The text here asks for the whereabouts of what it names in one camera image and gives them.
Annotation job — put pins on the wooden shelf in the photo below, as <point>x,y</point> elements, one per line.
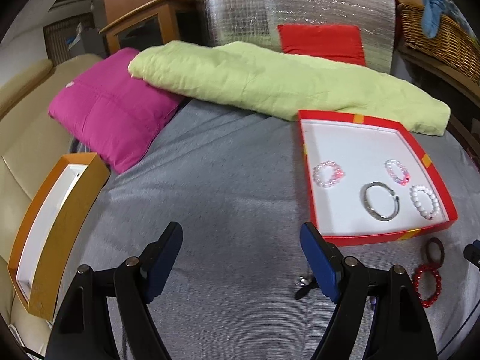
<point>447,85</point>

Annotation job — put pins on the beige leather sofa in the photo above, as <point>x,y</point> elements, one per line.
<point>31,144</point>

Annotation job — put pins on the magenta pillow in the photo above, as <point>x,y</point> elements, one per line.
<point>112,113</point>

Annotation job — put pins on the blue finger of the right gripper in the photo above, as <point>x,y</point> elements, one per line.
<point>472,254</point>

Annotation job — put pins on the wicker basket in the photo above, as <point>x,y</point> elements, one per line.
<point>451,45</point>

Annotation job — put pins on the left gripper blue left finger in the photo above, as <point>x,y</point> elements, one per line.
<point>161,258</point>

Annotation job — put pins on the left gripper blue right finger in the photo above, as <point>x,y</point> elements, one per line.
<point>325,265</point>

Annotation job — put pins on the red cushion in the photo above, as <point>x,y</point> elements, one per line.
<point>335,42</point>

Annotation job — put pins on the blue cloth in basket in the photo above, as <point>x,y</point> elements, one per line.
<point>433,12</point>

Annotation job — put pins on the silver reflective insulation sheet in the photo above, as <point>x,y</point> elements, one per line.
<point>256,21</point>

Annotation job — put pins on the silver metal bangle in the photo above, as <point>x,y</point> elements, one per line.
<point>380,201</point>

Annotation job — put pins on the orange cardboard box lid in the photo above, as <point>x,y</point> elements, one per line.
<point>49,230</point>

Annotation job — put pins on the wooden cabinet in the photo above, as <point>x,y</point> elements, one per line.
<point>140,24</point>

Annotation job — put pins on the light green folded blanket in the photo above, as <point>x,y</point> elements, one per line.
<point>257,79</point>

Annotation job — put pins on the red shallow cardboard tray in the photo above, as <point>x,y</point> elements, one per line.
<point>344,152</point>

